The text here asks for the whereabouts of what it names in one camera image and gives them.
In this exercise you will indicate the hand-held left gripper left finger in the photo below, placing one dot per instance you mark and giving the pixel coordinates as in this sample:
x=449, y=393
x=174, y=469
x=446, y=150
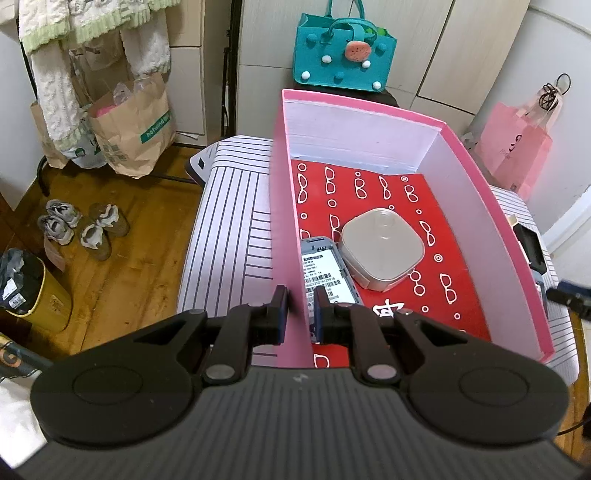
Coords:
x=278, y=316

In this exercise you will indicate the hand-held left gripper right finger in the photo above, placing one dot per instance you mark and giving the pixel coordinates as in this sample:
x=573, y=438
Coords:
x=319, y=319

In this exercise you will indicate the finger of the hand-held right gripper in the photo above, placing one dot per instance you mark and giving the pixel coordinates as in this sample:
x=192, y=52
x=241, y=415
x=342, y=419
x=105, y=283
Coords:
x=567, y=296

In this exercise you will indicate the pink storage box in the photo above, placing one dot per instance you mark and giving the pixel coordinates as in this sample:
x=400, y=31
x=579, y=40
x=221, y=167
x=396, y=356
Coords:
x=282, y=207

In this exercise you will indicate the grey device with label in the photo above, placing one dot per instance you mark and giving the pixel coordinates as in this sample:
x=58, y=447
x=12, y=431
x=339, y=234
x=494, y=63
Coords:
x=323, y=272

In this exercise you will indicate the black printed card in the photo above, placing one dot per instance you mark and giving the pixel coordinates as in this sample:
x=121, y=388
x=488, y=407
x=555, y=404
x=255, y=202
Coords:
x=531, y=244

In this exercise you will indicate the beige rounded square container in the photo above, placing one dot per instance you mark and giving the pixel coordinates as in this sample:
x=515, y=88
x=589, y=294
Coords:
x=383, y=249

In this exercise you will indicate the striped cloth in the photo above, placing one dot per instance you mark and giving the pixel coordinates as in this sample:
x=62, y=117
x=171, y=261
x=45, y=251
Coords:
x=221, y=221

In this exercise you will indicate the red printed paper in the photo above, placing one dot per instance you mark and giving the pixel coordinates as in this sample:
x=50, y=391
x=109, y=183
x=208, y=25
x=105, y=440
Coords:
x=397, y=194

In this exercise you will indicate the pink paper bag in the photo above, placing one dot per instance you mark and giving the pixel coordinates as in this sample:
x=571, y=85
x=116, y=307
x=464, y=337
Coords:
x=517, y=147

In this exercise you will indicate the brown shoe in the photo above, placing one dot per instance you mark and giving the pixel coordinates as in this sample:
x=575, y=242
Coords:
x=96, y=240
x=111, y=219

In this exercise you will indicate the yellow bin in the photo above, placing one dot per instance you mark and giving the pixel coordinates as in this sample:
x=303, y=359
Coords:
x=53, y=304

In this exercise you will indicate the large brown paper bag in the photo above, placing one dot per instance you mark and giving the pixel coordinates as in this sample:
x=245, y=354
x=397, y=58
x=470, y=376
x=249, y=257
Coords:
x=134, y=138

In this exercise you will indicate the grey sneaker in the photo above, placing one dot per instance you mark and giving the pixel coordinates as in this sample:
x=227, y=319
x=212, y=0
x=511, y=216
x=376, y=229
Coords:
x=64, y=212
x=55, y=230

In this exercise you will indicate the white green plastic bag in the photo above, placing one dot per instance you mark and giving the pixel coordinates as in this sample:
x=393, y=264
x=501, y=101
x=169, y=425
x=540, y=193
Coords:
x=83, y=154

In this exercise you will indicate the black plastic bag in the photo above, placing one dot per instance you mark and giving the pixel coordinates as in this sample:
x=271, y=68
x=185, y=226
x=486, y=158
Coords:
x=18, y=281

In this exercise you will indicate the teal felt handbag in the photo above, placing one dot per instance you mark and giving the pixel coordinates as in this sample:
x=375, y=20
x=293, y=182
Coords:
x=323, y=55

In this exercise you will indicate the black clothes rack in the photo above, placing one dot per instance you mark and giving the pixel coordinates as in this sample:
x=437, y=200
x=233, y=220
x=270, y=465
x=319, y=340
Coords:
x=45, y=182

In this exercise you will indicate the beige wardrobe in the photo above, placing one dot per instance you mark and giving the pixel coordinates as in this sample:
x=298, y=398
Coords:
x=452, y=50

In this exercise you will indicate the cream green-trimmed cardigan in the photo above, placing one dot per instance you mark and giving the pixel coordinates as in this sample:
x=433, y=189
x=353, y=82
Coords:
x=51, y=23

